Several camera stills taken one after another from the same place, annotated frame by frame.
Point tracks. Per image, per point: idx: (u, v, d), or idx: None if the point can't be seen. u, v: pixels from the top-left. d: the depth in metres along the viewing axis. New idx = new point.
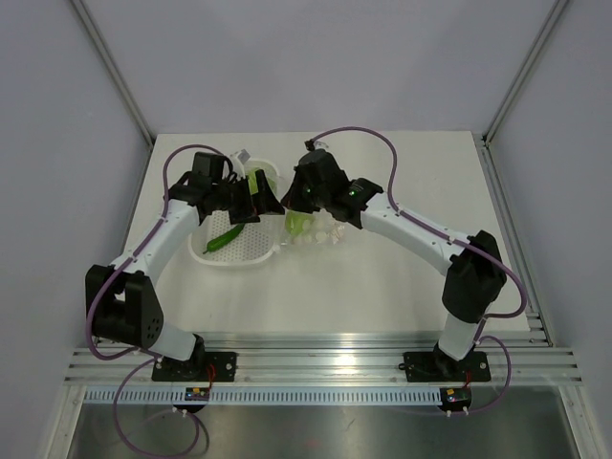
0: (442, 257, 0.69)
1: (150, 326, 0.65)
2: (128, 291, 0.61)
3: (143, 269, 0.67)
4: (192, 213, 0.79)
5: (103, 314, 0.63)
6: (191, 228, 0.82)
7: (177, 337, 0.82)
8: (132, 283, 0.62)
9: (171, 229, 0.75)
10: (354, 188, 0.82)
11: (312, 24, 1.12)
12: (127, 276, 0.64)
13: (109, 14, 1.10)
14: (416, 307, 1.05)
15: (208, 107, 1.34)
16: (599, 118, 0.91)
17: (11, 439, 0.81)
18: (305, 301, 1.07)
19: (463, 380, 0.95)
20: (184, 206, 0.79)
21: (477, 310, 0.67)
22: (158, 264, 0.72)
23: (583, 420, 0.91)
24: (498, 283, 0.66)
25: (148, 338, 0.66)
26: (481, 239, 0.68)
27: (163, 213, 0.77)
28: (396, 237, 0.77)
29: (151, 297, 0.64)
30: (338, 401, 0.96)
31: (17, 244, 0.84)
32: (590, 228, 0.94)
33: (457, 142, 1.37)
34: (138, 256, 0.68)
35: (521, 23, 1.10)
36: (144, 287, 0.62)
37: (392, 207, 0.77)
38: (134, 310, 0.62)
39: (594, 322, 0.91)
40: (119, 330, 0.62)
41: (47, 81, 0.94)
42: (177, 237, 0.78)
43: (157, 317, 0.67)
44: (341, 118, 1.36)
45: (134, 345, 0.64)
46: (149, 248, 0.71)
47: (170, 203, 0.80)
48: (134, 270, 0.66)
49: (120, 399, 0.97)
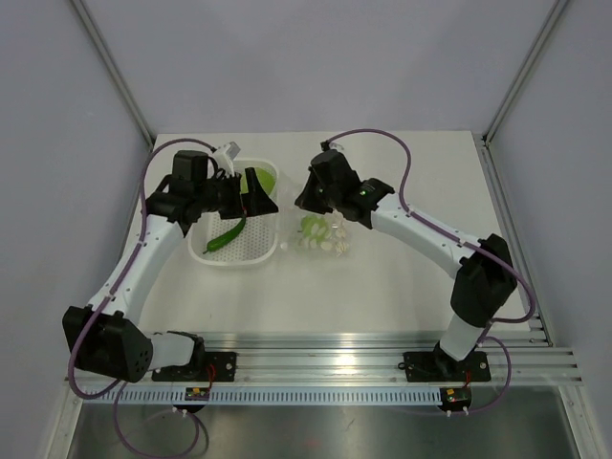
0: (452, 259, 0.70)
1: (138, 360, 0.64)
2: (109, 335, 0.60)
3: (123, 309, 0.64)
4: (172, 229, 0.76)
5: (88, 353, 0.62)
6: (176, 242, 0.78)
7: (174, 341, 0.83)
8: (111, 327, 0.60)
9: (150, 253, 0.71)
10: (365, 187, 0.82)
11: (312, 24, 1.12)
12: (107, 318, 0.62)
13: (109, 14, 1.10)
14: (416, 307, 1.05)
15: (208, 107, 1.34)
16: (599, 119, 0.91)
17: (12, 439, 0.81)
18: (304, 302, 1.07)
19: (463, 380, 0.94)
20: (163, 224, 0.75)
21: (487, 313, 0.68)
22: (140, 293, 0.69)
23: (583, 420, 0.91)
24: (508, 287, 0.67)
25: (138, 370, 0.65)
26: (491, 243, 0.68)
27: (142, 234, 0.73)
28: (405, 237, 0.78)
29: (134, 337, 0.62)
30: (338, 401, 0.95)
31: (17, 244, 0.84)
32: (590, 228, 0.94)
33: (457, 142, 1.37)
34: (116, 295, 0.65)
35: (521, 24, 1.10)
36: (125, 331, 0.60)
37: (403, 207, 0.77)
38: (118, 352, 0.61)
39: (594, 322, 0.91)
40: (107, 366, 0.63)
41: (47, 81, 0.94)
42: (158, 260, 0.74)
43: (144, 349, 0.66)
44: (341, 118, 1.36)
45: (122, 379, 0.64)
46: (127, 280, 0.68)
47: (150, 219, 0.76)
48: (112, 312, 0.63)
49: (120, 399, 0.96)
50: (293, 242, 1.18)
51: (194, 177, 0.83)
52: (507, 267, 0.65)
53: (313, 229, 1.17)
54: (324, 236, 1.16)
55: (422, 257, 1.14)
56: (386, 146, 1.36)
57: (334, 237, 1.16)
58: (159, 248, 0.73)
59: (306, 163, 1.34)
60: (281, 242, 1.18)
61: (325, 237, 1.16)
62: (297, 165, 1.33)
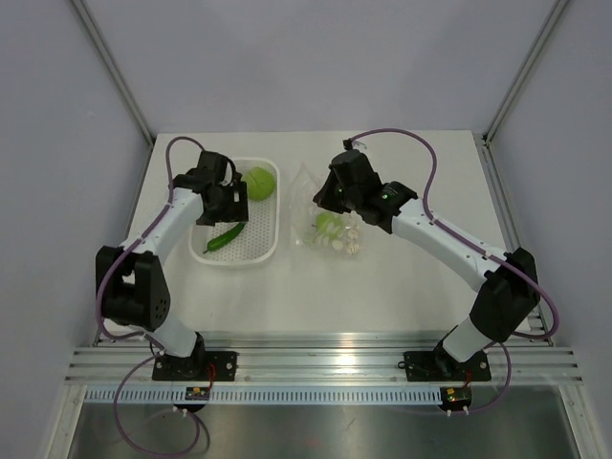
0: (476, 273, 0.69)
1: (157, 306, 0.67)
2: (137, 270, 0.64)
3: (153, 250, 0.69)
4: (196, 200, 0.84)
5: (113, 294, 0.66)
6: (196, 213, 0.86)
7: (179, 329, 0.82)
8: (140, 263, 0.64)
9: (177, 213, 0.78)
10: (387, 191, 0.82)
11: (314, 24, 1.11)
12: (136, 256, 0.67)
13: (110, 13, 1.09)
14: (417, 308, 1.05)
15: (208, 106, 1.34)
16: (600, 120, 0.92)
17: (12, 439, 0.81)
18: (305, 301, 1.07)
19: (463, 380, 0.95)
20: (188, 195, 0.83)
21: (508, 328, 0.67)
22: (166, 243, 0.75)
23: (583, 419, 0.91)
24: (531, 301, 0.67)
25: (157, 316, 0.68)
26: (519, 257, 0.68)
27: (169, 200, 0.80)
28: (427, 246, 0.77)
29: (158, 279, 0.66)
30: (338, 401, 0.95)
31: (17, 245, 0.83)
32: (591, 229, 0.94)
33: (458, 143, 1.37)
34: (146, 238, 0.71)
35: (522, 25, 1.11)
36: (153, 267, 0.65)
37: (426, 214, 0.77)
38: (142, 289, 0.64)
39: (594, 322, 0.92)
40: (130, 311, 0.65)
41: (47, 80, 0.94)
42: (183, 222, 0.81)
43: (163, 297, 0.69)
44: (342, 118, 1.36)
45: (142, 323, 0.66)
46: (158, 229, 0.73)
47: (177, 190, 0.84)
48: (142, 251, 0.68)
49: (120, 398, 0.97)
50: (306, 238, 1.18)
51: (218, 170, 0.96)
52: (532, 283, 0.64)
53: (329, 226, 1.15)
54: (338, 234, 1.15)
55: (422, 257, 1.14)
56: (386, 146, 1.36)
57: (347, 237, 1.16)
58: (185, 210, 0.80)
59: (307, 163, 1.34)
60: (295, 239, 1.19)
61: (338, 235, 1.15)
62: (298, 164, 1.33)
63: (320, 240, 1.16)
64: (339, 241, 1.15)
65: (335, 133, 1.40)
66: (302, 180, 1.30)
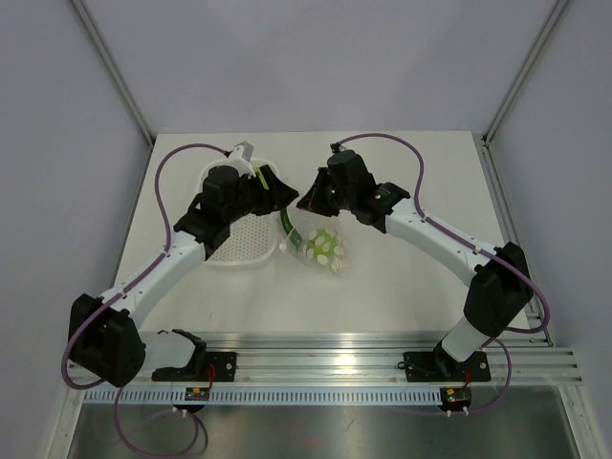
0: (467, 267, 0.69)
1: (126, 365, 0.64)
2: (108, 330, 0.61)
3: (130, 309, 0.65)
4: (198, 250, 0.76)
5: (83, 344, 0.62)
6: (195, 264, 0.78)
7: (176, 344, 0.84)
8: (112, 324, 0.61)
9: (170, 267, 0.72)
10: (381, 192, 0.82)
11: (312, 23, 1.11)
12: (112, 314, 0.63)
13: (110, 14, 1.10)
14: (418, 310, 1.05)
15: (207, 106, 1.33)
16: (598, 120, 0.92)
17: (12, 439, 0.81)
18: (306, 302, 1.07)
19: (463, 380, 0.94)
20: (187, 242, 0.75)
21: (500, 321, 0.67)
22: (153, 296, 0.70)
23: (583, 420, 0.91)
24: (522, 296, 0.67)
25: (125, 375, 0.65)
26: (508, 251, 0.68)
27: (166, 247, 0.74)
28: (420, 242, 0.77)
29: (132, 339, 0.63)
30: (338, 401, 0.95)
31: (17, 245, 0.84)
32: (590, 227, 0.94)
33: (457, 143, 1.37)
34: (128, 293, 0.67)
35: (522, 23, 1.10)
36: (124, 331, 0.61)
37: (418, 212, 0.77)
38: (111, 349, 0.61)
39: (594, 321, 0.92)
40: (97, 364, 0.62)
41: (45, 80, 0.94)
42: (174, 275, 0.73)
43: (137, 356, 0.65)
44: (341, 117, 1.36)
45: (107, 378, 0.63)
46: (142, 284, 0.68)
47: (175, 234, 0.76)
48: (120, 308, 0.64)
49: (120, 399, 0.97)
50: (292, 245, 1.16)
51: (227, 197, 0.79)
52: (523, 276, 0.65)
53: (317, 239, 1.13)
54: (323, 249, 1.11)
55: (422, 257, 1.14)
56: (386, 146, 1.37)
57: (334, 253, 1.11)
58: (180, 262, 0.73)
59: (306, 163, 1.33)
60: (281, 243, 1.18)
61: (324, 251, 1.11)
62: (298, 164, 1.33)
63: (305, 250, 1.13)
64: (326, 255, 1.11)
65: (335, 133, 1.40)
66: (302, 181, 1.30)
